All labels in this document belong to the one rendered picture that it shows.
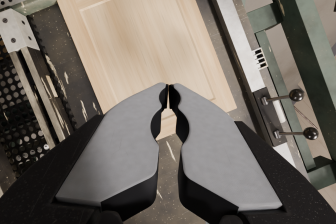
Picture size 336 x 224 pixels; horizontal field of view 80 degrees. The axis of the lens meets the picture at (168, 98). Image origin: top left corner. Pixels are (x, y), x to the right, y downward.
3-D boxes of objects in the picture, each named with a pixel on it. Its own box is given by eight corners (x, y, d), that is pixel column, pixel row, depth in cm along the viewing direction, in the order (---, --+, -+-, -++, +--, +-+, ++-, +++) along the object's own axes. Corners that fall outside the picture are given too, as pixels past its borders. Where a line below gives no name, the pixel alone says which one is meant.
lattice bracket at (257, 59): (257, 48, 72) (261, 47, 69) (264, 67, 72) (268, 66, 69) (246, 53, 72) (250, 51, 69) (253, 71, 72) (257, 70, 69)
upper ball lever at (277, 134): (274, 126, 70) (318, 124, 58) (278, 136, 70) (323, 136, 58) (268, 131, 68) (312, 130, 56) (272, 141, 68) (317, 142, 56)
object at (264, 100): (262, 94, 69) (304, 85, 58) (266, 104, 69) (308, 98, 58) (256, 97, 67) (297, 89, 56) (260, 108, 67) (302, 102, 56)
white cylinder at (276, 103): (282, 119, 73) (274, 99, 72) (287, 120, 70) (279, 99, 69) (274, 122, 73) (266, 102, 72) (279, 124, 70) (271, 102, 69)
